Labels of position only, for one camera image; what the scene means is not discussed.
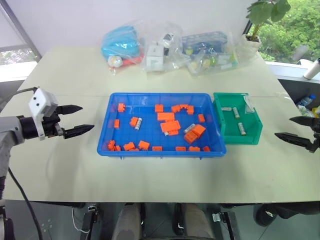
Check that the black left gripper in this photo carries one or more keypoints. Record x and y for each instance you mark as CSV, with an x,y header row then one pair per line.
x,y
51,123

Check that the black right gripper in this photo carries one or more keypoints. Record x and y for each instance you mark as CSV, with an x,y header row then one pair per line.
x,y
316,140

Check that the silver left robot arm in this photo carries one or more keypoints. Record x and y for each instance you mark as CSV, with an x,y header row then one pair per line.
x,y
7,130

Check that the green plastic bin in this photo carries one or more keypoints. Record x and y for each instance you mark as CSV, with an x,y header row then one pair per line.
x,y
240,135

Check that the clear bag of white parts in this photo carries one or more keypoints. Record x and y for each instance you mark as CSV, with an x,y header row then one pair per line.
x,y
160,52

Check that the clear water bottle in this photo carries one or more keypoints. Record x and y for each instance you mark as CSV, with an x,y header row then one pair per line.
x,y
307,102

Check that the small orange block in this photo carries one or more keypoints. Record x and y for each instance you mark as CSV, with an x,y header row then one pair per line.
x,y
194,148
144,145
133,121
157,148
181,149
159,108
117,148
206,149
201,118
121,107
116,123
129,146

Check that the orange gear block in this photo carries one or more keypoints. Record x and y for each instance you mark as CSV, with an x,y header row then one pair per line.
x,y
111,145

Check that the clear plastic label sleeve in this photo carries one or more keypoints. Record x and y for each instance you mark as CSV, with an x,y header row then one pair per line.
x,y
248,105

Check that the white cylinder roll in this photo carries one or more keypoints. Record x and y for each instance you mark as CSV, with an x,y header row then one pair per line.
x,y
312,69

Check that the white patterned ball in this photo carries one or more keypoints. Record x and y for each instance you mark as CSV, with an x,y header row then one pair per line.
x,y
115,61

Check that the dark rounded shape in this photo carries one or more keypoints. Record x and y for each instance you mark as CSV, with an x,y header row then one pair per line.
x,y
282,213

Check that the blue plastic tray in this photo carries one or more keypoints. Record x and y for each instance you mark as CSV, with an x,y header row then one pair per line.
x,y
160,135

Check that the plastic bag with blue item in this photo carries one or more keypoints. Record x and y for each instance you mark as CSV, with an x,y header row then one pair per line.
x,y
120,42

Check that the long orange block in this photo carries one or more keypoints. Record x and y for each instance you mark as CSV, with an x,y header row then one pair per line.
x,y
166,116

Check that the large orange block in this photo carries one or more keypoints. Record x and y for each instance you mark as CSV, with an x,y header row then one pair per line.
x,y
170,126
199,130
190,137

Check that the white plant pot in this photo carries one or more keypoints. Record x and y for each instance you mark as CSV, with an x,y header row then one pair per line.
x,y
252,43

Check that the plastic bag with blue rack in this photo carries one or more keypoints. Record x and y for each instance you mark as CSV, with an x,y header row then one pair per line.
x,y
210,52

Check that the green potted plant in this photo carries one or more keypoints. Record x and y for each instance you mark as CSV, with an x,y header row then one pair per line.
x,y
267,10

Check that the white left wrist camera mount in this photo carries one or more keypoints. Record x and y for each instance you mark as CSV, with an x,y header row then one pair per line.
x,y
40,101

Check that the grey window frame bar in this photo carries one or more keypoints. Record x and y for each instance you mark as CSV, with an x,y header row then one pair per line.
x,y
21,30

